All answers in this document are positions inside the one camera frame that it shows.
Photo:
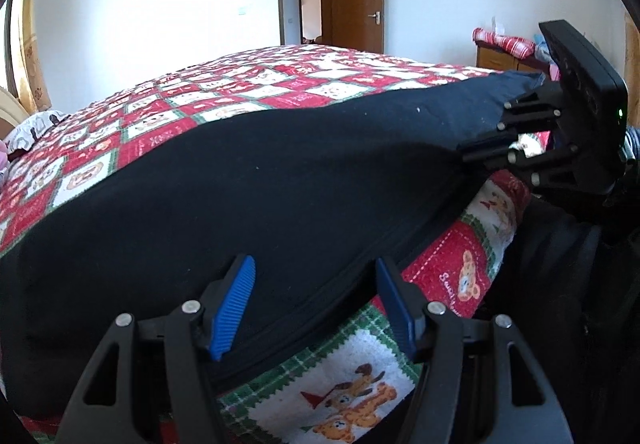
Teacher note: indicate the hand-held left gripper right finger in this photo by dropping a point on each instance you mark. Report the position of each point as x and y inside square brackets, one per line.
[395, 309]

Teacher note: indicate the window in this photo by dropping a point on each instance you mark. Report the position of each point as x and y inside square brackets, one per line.
[11, 44]

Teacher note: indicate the white patterned pillow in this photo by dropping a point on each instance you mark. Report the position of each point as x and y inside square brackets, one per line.
[35, 129]

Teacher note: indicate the cream wooden headboard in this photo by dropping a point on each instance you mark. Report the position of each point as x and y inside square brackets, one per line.
[10, 109]

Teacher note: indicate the light blue pink cloth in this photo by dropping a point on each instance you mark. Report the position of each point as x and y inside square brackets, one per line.
[544, 52]

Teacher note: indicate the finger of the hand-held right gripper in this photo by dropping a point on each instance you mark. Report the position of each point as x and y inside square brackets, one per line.
[530, 112]
[480, 153]

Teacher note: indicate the red plaid cloth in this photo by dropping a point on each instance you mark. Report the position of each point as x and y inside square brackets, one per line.
[505, 43]

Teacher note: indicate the yellow patterned curtain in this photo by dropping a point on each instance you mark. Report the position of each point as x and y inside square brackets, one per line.
[35, 49]

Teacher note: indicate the pink folded quilt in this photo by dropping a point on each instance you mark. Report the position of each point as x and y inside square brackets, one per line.
[2, 159]

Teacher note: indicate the person's right forearm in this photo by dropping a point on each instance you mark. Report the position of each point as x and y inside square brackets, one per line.
[632, 144]

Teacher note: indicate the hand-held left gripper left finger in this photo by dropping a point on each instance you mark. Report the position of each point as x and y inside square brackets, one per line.
[232, 309]

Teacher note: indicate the red bear printed bedspread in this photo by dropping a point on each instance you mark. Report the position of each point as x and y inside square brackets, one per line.
[350, 374]

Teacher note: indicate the black pants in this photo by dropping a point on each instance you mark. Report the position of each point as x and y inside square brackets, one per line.
[250, 204]

